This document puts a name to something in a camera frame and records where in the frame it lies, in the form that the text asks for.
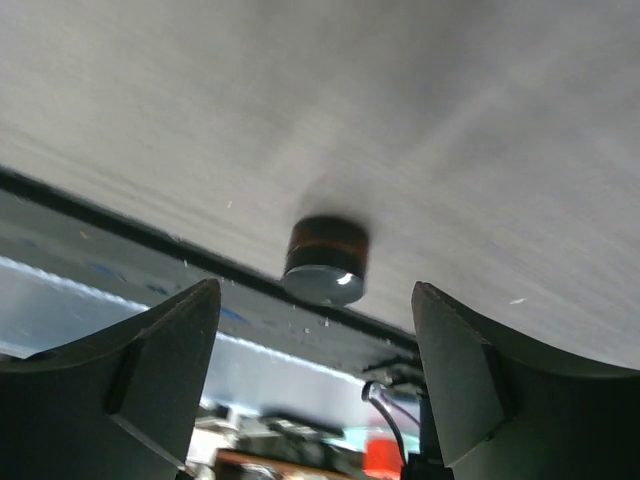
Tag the aluminium frame rail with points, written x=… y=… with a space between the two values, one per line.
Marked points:
x=42 y=313

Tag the black round compact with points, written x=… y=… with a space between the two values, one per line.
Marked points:
x=326 y=260

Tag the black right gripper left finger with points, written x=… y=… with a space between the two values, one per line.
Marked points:
x=57 y=421

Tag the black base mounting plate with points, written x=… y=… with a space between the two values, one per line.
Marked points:
x=58 y=234

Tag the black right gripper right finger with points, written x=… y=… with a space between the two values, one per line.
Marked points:
x=508 y=406

